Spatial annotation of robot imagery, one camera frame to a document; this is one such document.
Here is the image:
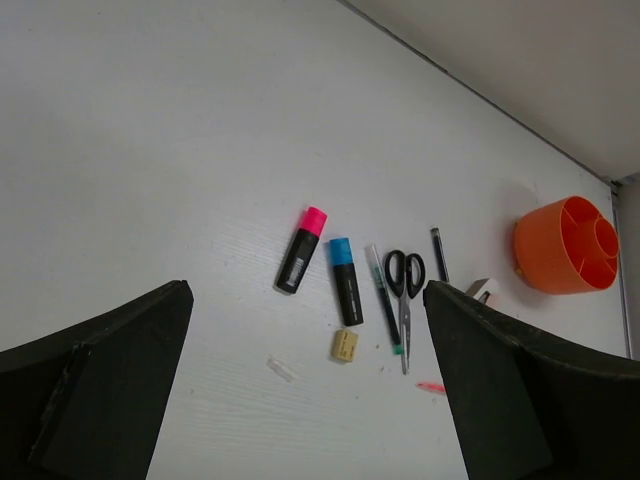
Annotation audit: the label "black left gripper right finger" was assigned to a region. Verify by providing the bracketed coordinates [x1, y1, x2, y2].
[423, 281, 639, 479]

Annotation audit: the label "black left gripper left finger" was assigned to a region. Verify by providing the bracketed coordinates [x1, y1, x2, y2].
[1, 280, 193, 479]

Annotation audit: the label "orange round desk organizer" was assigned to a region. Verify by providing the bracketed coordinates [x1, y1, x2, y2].
[513, 196, 619, 295]

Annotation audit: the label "beige eraser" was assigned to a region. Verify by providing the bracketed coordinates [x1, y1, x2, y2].
[330, 329, 359, 363]

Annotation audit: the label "blue cap black highlighter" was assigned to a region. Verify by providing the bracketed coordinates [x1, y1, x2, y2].
[329, 237, 364, 327]

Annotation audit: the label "pink cap black highlighter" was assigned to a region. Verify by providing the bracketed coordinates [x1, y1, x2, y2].
[275, 206, 328, 295]

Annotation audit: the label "black handled scissors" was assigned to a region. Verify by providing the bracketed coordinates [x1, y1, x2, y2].
[384, 249, 426, 375]

